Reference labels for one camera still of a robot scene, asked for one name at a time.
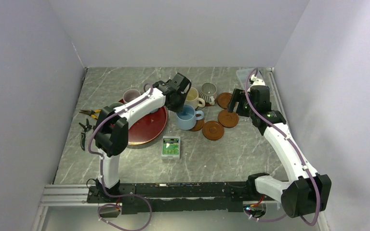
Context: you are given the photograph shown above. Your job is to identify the green label plastic box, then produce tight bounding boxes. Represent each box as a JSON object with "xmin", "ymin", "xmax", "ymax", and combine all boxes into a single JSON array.
[{"xmin": 161, "ymin": 136, "xmax": 181, "ymax": 160}]

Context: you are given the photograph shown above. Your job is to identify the dark red round tray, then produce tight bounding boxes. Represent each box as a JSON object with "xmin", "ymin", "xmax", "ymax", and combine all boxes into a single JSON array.
[{"xmin": 128, "ymin": 107, "xmax": 168, "ymax": 145}]

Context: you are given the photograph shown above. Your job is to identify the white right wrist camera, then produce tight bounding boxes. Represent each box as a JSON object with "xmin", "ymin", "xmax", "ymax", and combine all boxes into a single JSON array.
[{"xmin": 250, "ymin": 75, "xmax": 266, "ymax": 87}]

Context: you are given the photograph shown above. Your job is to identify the black wire stripper tool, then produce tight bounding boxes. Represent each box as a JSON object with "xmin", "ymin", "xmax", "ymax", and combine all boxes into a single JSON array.
[{"xmin": 79, "ymin": 119, "xmax": 93, "ymax": 151}]

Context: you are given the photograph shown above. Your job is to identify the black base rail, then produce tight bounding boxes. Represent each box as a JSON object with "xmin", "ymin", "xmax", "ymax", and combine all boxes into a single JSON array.
[{"xmin": 87, "ymin": 181, "xmax": 272, "ymax": 215}]

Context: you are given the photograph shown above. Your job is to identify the clear plastic organizer box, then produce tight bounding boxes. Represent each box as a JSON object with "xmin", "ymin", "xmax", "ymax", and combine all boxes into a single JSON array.
[{"xmin": 236, "ymin": 68, "xmax": 264, "ymax": 90}]

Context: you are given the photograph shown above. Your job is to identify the cream ribbed ceramic mug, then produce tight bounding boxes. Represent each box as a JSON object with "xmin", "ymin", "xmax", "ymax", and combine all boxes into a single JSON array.
[{"xmin": 185, "ymin": 87, "xmax": 206, "ymax": 109}]

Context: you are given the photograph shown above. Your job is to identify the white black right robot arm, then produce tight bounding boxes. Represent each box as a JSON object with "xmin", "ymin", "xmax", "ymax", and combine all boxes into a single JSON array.
[{"xmin": 227, "ymin": 85, "xmax": 331, "ymax": 218}]

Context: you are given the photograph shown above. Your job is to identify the light blue ceramic mug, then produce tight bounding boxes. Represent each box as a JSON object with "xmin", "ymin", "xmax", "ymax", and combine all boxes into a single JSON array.
[{"xmin": 176, "ymin": 104, "xmax": 204, "ymax": 130}]

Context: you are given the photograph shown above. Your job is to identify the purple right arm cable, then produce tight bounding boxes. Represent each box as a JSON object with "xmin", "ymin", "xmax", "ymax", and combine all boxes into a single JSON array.
[{"xmin": 244, "ymin": 67, "xmax": 321, "ymax": 227}]

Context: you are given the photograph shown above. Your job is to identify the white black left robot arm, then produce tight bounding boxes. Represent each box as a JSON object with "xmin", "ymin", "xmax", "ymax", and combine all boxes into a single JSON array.
[{"xmin": 87, "ymin": 73, "xmax": 192, "ymax": 202}]

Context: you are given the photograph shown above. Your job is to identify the yellow handled needle-nose pliers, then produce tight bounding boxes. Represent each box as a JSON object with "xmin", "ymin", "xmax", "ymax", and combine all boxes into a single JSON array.
[{"xmin": 79, "ymin": 109, "xmax": 101, "ymax": 120}]

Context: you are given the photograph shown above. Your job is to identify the grey ribbed ceramic cup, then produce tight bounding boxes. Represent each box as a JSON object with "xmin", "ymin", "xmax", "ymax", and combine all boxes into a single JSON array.
[{"xmin": 199, "ymin": 82, "xmax": 217, "ymax": 106}]

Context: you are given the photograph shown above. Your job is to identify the mauve ceramic mug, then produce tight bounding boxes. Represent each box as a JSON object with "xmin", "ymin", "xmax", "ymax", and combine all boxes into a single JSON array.
[{"xmin": 123, "ymin": 89, "xmax": 141, "ymax": 104}]

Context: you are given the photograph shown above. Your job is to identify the brown wooden coaster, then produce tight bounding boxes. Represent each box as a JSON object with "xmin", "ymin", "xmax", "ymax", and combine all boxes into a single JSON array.
[
  {"xmin": 217, "ymin": 110, "xmax": 239, "ymax": 128},
  {"xmin": 189, "ymin": 119, "xmax": 205, "ymax": 131},
  {"xmin": 216, "ymin": 92, "xmax": 232, "ymax": 110},
  {"xmin": 202, "ymin": 120, "xmax": 225, "ymax": 141}
]

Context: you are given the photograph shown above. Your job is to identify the grey-green ceramic mug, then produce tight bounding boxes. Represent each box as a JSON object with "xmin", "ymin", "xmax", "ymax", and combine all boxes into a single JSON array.
[{"xmin": 109, "ymin": 102, "xmax": 124, "ymax": 108}]

